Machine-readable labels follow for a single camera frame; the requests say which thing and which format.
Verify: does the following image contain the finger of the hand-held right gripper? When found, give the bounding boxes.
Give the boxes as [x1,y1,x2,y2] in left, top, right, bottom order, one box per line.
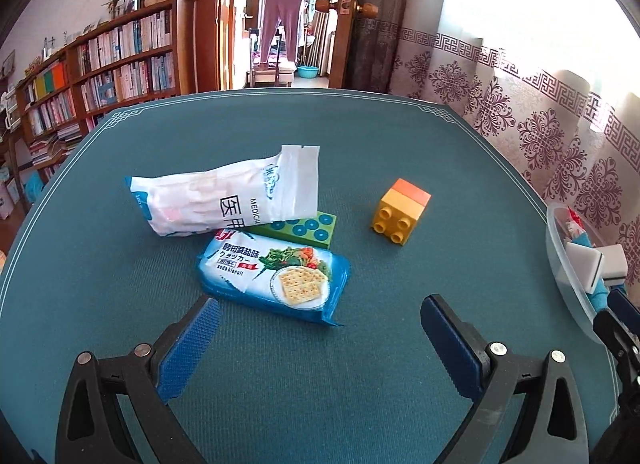
[592,311,640,395]
[607,288,640,332]

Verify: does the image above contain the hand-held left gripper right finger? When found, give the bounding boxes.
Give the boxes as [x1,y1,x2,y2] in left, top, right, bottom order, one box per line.
[420,294,591,464]

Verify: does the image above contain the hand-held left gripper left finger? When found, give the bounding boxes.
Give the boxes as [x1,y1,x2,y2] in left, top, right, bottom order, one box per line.
[54,294,222,464]

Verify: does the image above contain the blue mesh cloth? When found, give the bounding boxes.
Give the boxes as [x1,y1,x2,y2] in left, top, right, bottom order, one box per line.
[565,235,626,315]

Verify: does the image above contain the white sponge grey stripe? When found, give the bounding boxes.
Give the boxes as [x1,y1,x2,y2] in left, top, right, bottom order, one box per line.
[565,244,628,295]

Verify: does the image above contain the clear plastic bowl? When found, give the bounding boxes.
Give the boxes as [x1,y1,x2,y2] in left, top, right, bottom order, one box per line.
[545,204,631,345]

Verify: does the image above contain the red and white packet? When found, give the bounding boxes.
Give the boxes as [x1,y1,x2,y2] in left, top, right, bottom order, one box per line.
[565,207,588,240]

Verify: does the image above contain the blue cracker packet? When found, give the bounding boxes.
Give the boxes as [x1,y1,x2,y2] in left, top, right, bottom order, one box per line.
[196,229,352,327]

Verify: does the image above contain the yellow and orange toy block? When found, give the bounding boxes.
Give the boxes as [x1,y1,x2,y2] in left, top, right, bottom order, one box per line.
[371,178,432,245]

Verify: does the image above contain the white medical mask bag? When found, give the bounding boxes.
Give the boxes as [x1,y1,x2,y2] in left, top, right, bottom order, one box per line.
[125,144,321,237]

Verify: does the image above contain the green toy block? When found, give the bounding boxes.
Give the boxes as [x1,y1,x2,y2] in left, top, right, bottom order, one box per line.
[250,211,338,250]

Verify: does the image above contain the white patterned curtain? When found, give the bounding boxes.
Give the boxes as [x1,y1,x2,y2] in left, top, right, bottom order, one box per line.
[387,0,640,265]

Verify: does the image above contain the low wooden side shelf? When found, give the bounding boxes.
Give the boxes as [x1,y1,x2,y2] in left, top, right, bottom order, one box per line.
[0,89,27,220]

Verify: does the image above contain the wooden bookshelf with books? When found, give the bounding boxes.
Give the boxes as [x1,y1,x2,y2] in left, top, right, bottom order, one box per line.
[15,0,196,170]

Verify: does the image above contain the dark brown curtain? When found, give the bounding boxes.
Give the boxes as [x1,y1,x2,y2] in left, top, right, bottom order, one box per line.
[345,0,416,95]

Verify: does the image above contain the pink pants on hanger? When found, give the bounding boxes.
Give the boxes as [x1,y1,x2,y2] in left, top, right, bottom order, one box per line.
[257,0,307,68]

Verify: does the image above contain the wooden door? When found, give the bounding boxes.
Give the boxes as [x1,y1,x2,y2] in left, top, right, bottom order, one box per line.
[327,0,366,90]

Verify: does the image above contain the wooden door knob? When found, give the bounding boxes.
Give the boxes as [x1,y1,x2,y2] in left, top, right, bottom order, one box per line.
[315,0,379,20]

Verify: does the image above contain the wooden door frame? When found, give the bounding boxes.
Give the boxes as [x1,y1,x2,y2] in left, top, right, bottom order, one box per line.
[195,0,223,92]

